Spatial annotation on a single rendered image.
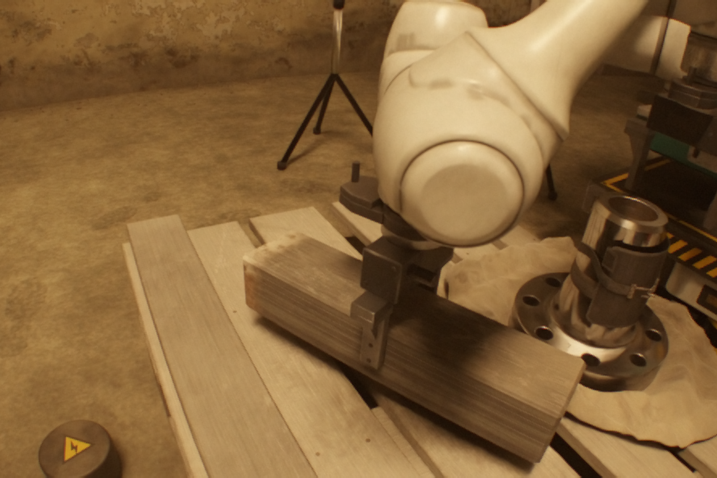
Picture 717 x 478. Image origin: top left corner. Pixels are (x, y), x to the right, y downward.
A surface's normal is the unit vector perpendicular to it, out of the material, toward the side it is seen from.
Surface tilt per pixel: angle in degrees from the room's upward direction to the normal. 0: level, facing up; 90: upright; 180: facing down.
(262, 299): 90
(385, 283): 90
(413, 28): 64
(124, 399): 0
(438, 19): 58
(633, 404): 52
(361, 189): 0
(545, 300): 0
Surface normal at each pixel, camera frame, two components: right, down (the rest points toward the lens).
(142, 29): 0.49, 0.47
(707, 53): -0.81, 0.24
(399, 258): 0.07, -0.86
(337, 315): -0.58, 0.38
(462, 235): -0.17, 0.53
